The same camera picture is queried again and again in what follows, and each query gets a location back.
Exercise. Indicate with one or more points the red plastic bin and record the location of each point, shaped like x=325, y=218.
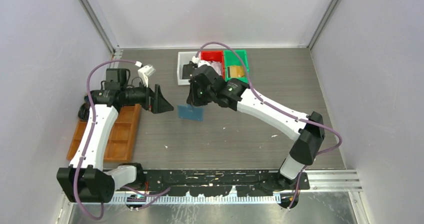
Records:
x=214, y=55

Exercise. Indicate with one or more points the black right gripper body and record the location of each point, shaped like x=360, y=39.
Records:
x=200, y=97

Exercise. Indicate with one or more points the gold card in green bin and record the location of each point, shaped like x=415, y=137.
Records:
x=235, y=71

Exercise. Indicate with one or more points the orange compartment tray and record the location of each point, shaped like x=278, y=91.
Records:
x=121, y=140

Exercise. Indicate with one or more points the blue leather card holder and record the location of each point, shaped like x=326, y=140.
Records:
x=189, y=112

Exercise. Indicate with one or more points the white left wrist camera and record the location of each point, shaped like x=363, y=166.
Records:
x=144, y=72

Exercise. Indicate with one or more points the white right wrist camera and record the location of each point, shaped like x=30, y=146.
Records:
x=197, y=62

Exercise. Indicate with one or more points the black round object behind tray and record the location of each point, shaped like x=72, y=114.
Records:
x=84, y=112

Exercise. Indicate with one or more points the white plastic bin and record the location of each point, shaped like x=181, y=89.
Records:
x=183, y=57

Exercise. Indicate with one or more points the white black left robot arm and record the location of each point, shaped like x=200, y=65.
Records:
x=84, y=179

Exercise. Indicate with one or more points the cards in red bin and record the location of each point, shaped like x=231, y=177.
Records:
x=217, y=66

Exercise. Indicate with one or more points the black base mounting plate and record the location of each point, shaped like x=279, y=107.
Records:
x=213, y=182

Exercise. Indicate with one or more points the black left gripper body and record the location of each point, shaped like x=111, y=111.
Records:
x=145, y=100

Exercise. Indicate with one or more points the black item in white bin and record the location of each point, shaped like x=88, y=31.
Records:
x=187, y=71

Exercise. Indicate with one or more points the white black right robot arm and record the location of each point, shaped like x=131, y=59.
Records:
x=304, y=129

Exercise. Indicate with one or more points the green plastic bin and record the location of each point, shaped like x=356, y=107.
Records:
x=231, y=59

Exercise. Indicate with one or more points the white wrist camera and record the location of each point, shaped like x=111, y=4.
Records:
x=197, y=62
x=144, y=72

